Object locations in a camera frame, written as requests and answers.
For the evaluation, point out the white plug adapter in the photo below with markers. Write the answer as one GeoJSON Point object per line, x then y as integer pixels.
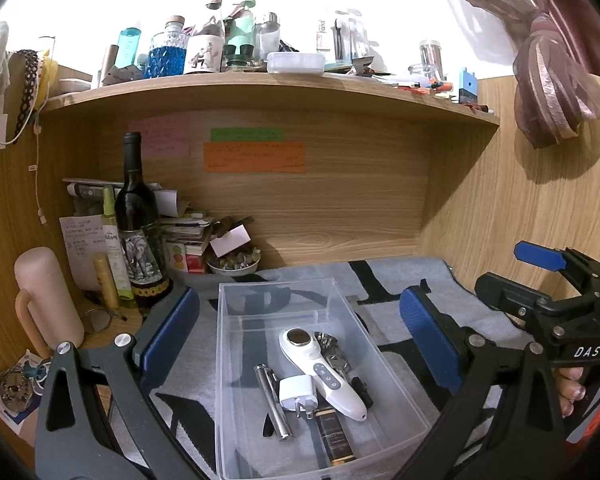
{"type": "Point", "coordinates": [295, 392]}

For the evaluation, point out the rolled newspaper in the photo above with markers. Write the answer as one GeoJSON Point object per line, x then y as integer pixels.
{"type": "Point", "coordinates": [85, 189]}

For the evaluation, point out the white bowl of beads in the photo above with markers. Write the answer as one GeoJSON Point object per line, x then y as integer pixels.
{"type": "Point", "coordinates": [232, 266]}

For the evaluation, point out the round metal-rimmed mirror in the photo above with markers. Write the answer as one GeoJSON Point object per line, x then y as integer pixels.
{"type": "Point", "coordinates": [96, 321]}

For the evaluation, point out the black binoculars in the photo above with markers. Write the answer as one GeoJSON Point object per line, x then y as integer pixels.
{"type": "Point", "coordinates": [239, 57]}

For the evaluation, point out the orange sticky note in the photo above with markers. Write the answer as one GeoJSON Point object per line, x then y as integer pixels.
{"type": "Point", "coordinates": [252, 157]}

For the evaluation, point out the person's orange clothing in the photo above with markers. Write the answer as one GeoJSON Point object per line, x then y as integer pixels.
{"type": "Point", "coordinates": [597, 415]}

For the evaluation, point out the pink curtain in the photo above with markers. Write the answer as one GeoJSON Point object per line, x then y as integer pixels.
{"type": "Point", "coordinates": [545, 75]}

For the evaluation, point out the glass jar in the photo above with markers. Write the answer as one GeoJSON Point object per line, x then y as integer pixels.
{"type": "Point", "coordinates": [430, 57]}

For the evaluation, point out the white blank card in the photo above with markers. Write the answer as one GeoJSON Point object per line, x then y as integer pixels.
{"type": "Point", "coordinates": [230, 241]}

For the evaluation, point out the green sticky note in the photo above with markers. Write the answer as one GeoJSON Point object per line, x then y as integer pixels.
{"type": "Point", "coordinates": [245, 135]}

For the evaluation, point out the mint green bottle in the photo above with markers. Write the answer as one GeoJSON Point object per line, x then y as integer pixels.
{"type": "Point", "coordinates": [241, 30]}

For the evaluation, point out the clear tall container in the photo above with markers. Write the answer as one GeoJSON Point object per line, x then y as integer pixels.
{"type": "Point", "coordinates": [342, 35]}

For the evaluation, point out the cardboard tube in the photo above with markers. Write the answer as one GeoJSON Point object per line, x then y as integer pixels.
{"type": "Point", "coordinates": [107, 65]}

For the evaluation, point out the pink sticky note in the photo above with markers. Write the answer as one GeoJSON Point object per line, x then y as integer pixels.
{"type": "Point", "coordinates": [157, 136]}

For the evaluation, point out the box with coloured circles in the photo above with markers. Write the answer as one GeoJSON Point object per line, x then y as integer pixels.
{"type": "Point", "coordinates": [176, 257]}

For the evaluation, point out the white handheld massager device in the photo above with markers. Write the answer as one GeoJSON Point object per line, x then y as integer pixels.
{"type": "Point", "coordinates": [325, 380]}

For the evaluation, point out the white labelled bottle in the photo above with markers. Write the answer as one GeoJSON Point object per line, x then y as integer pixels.
{"type": "Point", "coordinates": [202, 55]}

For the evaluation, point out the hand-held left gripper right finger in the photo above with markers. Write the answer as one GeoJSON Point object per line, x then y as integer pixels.
{"type": "Point", "coordinates": [430, 340]}

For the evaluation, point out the green spray bottle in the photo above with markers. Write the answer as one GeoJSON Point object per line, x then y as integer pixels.
{"type": "Point", "coordinates": [112, 245]}

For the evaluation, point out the clear plastic storage box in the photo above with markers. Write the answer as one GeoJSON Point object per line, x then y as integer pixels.
{"type": "Point", "coordinates": [245, 310]}

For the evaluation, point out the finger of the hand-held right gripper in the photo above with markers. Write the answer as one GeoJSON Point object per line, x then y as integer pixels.
{"type": "Point", "coordinates": [540, 256]}
{"type": "Point", "coordinates": [505, 292]}

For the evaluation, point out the small red box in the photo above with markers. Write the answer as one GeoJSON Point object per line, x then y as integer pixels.
{"type": "Point", "coordinates": [195, 263]}

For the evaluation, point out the sticker sheet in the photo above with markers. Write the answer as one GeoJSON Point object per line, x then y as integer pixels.
{"type": "Point", "coordinates": [15, 395]}

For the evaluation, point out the white handwritten paper note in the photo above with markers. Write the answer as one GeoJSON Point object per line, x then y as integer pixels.
{"type": "Point", "coordinates": [80, 245]}

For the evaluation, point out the wooden shelf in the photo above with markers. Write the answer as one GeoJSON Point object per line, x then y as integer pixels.
{"type": "Point", "coordinates": [280, 90]}

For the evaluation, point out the pink thermos bottle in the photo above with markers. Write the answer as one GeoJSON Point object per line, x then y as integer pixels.
{"type": "Point", "coordinates": [45, 300]}

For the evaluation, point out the stack of books and papers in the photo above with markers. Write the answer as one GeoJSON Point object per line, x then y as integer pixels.
{"type": "Point", "coordinates": [187, 232]}

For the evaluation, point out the glass bottle with blue contents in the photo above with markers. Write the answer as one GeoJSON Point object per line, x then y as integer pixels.
{"type": "Point", "coordinates": [166, 55]}

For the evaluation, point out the person's right hand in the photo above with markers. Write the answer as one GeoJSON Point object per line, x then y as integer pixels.
{"type": "Point", "coordinates": [572, 390]}

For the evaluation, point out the dark braided headband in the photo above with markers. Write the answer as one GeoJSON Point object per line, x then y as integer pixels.
{"type": "Point", "coordinates": [28, 90]}

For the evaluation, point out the teal plastic bottle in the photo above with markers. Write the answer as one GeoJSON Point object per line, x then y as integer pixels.
{"type": "Point", "coordinates": [128, 47]}

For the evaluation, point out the yellow tube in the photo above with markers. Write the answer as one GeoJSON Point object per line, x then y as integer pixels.
{"type": "Point", "coordinates": [106, 280]}

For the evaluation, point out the dark wine bottle elephant label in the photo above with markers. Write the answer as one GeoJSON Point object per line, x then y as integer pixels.
{"type": "Point", "coordinates": [135, 210]}

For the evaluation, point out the clear bottle with silver cap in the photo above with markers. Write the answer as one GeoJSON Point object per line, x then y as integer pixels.
{"type": "Point", "coordinates": [267, 35]}

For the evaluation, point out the grey mat with black print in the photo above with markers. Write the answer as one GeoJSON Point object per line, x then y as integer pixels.
{"type": "Point", "coordinates": [340, 270]}

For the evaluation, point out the small black key fob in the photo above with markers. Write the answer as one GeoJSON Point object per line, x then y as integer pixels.
{"type": "Point", "coordinates": [362, 392]}

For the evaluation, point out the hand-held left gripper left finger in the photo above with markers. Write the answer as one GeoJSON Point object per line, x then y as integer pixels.
{"type": "Point", "coordinates": [172, 330]}

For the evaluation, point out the blue plastic item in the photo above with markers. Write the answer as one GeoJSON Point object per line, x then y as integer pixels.
{"type": "Point", "coordinates": [469, 87]}

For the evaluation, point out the white rectangular case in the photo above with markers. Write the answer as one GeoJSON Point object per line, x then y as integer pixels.
{"type": "Point", "coordinates": [295, 63]}

